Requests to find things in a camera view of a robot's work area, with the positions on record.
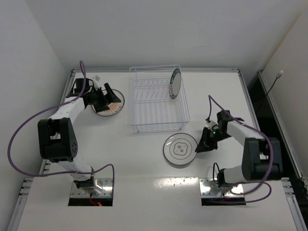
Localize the white plate with cloud motif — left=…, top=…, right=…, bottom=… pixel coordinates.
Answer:
left=163, top=133, right=197, bottom=167

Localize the green rimmed lettered plate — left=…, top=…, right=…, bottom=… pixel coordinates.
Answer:
left=169, top=68, right=182, bottom=99

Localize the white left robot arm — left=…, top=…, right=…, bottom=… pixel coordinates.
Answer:
left=38, top=77, right=125, bottom=196

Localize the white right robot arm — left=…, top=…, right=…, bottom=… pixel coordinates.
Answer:
left=195, top=110, right=283, bottom=187

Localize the orange sunburst plate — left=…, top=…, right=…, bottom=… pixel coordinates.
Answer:
left=91, top=89, right=125, bottom=117

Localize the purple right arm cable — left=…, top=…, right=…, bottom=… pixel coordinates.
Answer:
left=206, top=95, right=275, bottom=204

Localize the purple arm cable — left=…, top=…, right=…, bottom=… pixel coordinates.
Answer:
left=7, top=60, right=116, bottom=191
left=206, top=95, right=275, bottom=204

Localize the white wire dish rack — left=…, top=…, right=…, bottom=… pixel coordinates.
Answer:
left=129, top=64, right=190, bottom=133

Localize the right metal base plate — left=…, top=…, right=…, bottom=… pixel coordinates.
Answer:
left=199, top=178, right=244, bottom=199

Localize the metal base plate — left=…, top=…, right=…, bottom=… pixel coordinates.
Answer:
left=70, top=178, right=113, bottom=199
left=199, top=178, right=244, bottom=199

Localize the aluminium table frame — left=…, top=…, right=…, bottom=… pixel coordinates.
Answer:
left=18, top=67, right=300, bottom=231

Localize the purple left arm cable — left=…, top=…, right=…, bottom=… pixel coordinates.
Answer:
left=7, top=60, right=116, bottom=191

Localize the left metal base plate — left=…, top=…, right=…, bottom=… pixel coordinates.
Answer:
left=70, top=178, right=113, bottom=199

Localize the black cable with white plug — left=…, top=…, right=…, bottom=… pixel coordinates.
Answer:
left=266, top=70, right=284, bottom=97

